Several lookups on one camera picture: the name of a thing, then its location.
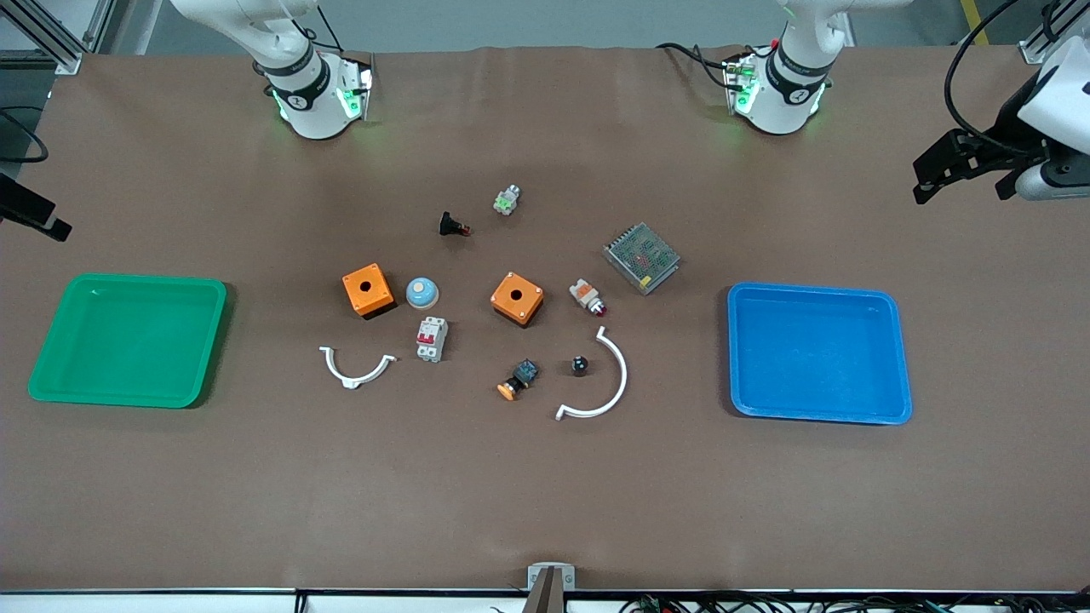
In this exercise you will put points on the orange push button blue body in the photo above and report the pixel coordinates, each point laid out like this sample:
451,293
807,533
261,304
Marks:
509,390

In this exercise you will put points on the orange button box black base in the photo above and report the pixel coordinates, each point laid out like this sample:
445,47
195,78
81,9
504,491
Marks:
381,294

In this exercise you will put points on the green white selector switch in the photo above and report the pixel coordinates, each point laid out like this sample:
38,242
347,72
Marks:
506,203

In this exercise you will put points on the white circuit breaker red switch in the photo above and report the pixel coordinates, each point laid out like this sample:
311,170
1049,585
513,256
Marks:
432,335

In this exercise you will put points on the green plastic tray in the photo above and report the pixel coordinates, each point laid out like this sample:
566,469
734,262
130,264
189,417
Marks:
128,340

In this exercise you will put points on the black cylindrical capacitor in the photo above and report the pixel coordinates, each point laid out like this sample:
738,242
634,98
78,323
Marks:
580,366

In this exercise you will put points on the blue plastic tray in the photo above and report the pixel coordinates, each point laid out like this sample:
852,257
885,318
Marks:
817,353

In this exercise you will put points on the blue dome buzzer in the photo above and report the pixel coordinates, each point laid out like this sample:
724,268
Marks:
421,294

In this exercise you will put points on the small white curved clip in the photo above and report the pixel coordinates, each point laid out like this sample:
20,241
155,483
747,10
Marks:
346,380

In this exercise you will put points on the metal mesh power supply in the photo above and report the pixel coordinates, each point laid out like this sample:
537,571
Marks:
640,257

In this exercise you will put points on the orange button box four screws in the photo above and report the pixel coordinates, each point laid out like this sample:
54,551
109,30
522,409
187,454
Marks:
528,303

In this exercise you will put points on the metal table edge bracket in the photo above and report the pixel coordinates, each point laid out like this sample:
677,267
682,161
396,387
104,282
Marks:
569,579

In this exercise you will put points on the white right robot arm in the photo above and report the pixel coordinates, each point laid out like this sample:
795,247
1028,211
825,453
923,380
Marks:
315,111

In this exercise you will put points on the dark tapered post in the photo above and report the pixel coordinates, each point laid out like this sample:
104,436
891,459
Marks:
545,598

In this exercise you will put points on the aluminium frame profile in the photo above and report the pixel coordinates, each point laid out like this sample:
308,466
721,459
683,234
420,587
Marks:
1035,49
51,34

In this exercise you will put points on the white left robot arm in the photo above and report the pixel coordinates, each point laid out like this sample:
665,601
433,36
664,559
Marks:
783,106

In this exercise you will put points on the white table edge rail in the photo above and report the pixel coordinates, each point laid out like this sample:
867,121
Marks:
170,603

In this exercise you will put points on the large white curved clip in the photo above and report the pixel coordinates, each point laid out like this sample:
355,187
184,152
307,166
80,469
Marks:
621,375

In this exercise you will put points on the red pilot light white body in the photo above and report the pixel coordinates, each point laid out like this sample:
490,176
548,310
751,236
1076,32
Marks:
583,294

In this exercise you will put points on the brown table mat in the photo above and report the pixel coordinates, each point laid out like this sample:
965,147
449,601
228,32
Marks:
545,477

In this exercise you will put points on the black push button switch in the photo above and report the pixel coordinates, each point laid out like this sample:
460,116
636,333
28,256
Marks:
447,224

